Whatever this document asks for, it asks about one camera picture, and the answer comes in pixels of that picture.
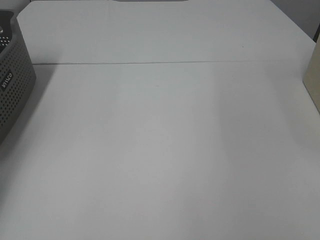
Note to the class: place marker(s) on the beige box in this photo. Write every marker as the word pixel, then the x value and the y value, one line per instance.
pixel 311 78

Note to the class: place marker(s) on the grey perforated plastic basket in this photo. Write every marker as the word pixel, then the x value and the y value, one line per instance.
pixel 17 74

